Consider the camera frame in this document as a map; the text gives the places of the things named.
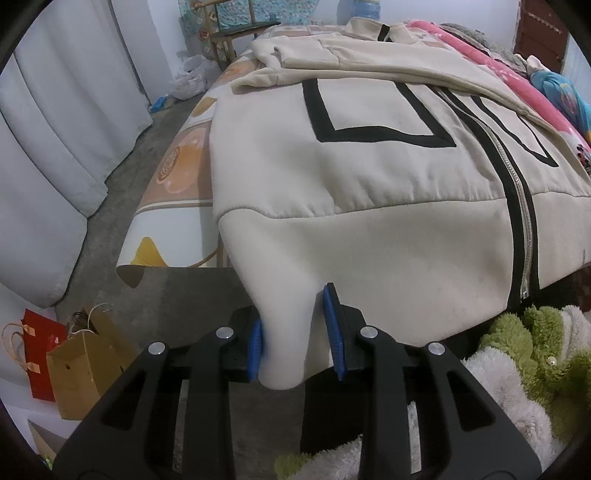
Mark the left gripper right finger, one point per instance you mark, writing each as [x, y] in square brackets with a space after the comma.
[419, 412]

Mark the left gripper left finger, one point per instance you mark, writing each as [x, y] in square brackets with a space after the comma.
[167, 416]

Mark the beige zip-up jacket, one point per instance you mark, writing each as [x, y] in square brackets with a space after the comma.
[414, 180]

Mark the brown paper bag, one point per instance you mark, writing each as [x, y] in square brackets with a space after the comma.
[85, 365]

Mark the red paper gift bag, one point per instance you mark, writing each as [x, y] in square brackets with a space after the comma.
[27, 343]

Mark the green white plush blanket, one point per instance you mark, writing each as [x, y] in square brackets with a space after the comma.
[536, 367]

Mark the patterned tile bed sheet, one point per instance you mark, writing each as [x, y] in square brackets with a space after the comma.
[184, 184]

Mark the small blue floor object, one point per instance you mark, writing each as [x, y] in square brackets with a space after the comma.
[159, 105]

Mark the pink floral blanket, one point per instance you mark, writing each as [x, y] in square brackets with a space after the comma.
[519, 85]

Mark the white curtain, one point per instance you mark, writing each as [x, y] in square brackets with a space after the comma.
[71, 111]

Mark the blue patterned cloth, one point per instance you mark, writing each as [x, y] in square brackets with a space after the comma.
[563, 95]

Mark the white plastic bag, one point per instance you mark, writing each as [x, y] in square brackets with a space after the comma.
[199, 73]

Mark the grey lace pillow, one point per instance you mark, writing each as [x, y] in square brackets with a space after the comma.
[480, 41]

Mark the blue water dispenser bottle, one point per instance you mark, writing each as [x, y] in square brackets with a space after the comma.
[349, 9]

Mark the wooden chair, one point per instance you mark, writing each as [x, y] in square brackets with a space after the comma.
[220, 30]

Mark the dark red wooden door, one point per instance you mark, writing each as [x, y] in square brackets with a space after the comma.
[541, 33]

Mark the teal patterned hanging cloth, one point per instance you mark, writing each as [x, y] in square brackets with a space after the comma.
[237, 13]

